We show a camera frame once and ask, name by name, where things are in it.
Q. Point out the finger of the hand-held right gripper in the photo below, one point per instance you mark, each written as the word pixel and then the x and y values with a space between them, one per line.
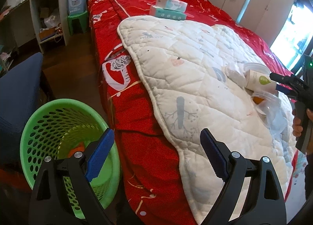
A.
pixel 282 89
pixel 281 78

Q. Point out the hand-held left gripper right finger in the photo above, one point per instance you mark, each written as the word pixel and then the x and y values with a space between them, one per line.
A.
pixel 214 155

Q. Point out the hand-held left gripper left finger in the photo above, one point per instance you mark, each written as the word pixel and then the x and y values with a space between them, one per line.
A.
pixel 99 156

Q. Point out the clear plastic bowl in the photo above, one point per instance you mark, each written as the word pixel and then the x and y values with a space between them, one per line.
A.
pixel 271 102

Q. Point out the paper cup with green leaf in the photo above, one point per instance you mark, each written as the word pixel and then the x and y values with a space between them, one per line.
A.
pixel 259 80

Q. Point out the green plastic basket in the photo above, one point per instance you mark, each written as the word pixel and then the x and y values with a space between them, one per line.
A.
pixel 49 122

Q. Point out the person's right hand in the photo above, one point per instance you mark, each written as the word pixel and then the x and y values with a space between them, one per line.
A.
pixel 297 124

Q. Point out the orange wrapper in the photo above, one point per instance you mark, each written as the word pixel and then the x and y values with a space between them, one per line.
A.
pixel 75 150

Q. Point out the orange peel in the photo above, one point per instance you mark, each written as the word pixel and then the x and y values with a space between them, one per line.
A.
pixel 258 99

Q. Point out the clear plastic lid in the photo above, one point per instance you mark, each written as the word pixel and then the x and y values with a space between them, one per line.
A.
pixel 256 66

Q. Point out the clear plastic bag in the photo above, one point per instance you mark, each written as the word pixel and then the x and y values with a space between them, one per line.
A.
pixel 276 123

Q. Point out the window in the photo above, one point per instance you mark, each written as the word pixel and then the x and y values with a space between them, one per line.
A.
pixel 288 41

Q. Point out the red printed bedspread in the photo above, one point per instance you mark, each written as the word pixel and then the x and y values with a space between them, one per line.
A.
pixel 151 166

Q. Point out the white quilted blanket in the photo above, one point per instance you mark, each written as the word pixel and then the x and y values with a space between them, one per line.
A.
pixel 183 73

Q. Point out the blue upholstered chair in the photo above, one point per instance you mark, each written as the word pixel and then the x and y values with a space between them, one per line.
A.
pixel 19 97

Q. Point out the teal tissue pack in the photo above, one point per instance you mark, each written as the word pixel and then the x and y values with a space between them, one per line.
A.
pixel 166 14

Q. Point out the orange cardboard box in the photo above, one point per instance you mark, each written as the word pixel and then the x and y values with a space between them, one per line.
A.
pixel 50 34

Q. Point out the white tissue pack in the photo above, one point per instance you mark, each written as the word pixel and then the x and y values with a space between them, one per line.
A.
pixel 171 3

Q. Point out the green plastic stool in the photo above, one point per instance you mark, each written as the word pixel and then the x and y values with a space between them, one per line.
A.
pixel 78 20

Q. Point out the white plastic bag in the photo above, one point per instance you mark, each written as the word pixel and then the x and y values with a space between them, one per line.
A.
pixel 51 19

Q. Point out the blue paper bag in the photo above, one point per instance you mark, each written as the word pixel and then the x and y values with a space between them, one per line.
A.
pixel 77 3

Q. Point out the white shelf desk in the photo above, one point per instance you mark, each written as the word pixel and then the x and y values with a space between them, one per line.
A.
pixel 34 5

